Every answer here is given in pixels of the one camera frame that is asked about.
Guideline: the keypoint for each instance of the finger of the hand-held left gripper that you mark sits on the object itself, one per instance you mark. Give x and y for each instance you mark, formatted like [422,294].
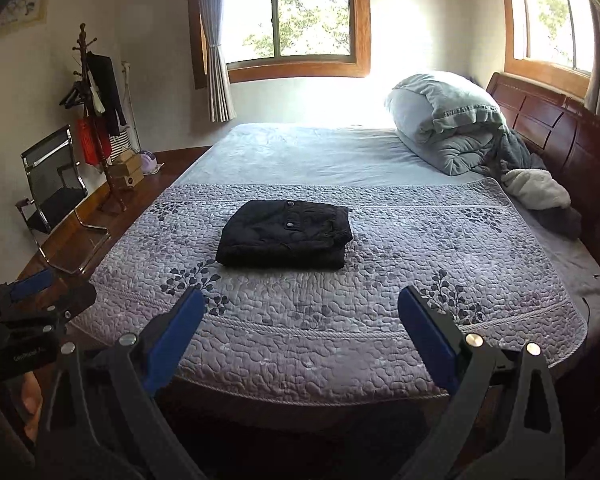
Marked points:
[30,285]
[77,300]

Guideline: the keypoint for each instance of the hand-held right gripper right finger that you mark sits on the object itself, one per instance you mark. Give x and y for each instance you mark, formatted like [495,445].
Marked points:
[425,335]

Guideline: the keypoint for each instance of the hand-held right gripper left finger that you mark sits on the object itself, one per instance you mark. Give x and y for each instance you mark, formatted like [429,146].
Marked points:
[180,330]

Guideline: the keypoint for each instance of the black pants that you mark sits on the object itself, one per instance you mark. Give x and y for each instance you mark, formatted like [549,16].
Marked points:
[280,235]

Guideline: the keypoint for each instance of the person's left hand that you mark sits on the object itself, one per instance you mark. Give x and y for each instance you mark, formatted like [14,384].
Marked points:
[34,405]

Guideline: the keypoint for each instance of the grey quilted bedspread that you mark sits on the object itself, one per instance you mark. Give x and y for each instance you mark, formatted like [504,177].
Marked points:
[330,310]

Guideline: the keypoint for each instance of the wooden coat rack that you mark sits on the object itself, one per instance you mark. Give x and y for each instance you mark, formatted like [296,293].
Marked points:
[111,180]

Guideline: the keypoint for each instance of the cardboard box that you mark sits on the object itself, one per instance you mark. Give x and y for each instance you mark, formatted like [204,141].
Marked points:
[130,179]
[125,162]

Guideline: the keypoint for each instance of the red bag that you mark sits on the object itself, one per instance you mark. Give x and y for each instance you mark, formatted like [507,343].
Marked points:
[90,142]

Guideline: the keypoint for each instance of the lilac small appliance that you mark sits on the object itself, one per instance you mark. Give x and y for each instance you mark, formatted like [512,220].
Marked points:
[151,162]

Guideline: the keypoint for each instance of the white fleece blanket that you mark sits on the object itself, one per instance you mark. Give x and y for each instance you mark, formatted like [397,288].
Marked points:
[535,187]

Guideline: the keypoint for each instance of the black clothes hangers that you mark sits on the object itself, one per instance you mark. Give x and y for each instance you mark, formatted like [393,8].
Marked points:
[72,97]

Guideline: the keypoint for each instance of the white metal rack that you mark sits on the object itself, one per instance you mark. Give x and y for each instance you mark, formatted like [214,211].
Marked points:
[130,110]

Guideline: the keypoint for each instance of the dark grey blanket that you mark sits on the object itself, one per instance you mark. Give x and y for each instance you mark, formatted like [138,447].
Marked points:
[520,152]

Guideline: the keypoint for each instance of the black hanging garment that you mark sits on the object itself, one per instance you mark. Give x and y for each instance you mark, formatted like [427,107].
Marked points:
[107,90]

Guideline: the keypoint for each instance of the blue-grey folded duvet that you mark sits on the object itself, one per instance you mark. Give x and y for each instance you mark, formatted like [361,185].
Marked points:
[440,125]

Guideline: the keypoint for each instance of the light grey bed sheet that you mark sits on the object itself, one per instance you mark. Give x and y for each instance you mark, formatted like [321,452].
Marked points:
[305,155]

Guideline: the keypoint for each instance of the dark wooden headboard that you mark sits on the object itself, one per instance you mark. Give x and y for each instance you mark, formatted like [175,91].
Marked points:
[555,125]

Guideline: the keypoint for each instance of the wooden framed window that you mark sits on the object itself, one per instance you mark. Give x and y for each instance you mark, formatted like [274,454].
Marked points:
[550,15]
[310,15]

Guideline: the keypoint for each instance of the chrome frame mesh chair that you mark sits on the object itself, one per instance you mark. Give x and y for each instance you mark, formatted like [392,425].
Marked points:
[50,160]

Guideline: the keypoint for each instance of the floral wall picture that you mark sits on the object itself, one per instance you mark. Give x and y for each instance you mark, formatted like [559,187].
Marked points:
[22,5]

